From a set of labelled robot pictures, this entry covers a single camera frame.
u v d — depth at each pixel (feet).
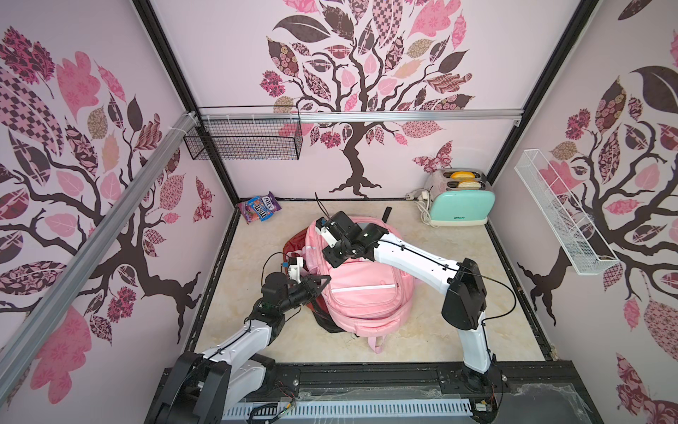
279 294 2.13
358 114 3.05
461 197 3.31
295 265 2.54
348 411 2.29
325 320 2.67
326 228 2.17
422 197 3.61
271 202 3.86
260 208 3.73
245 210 3.73
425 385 2.41
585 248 2.16
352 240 2.03
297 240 3.23
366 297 2.56
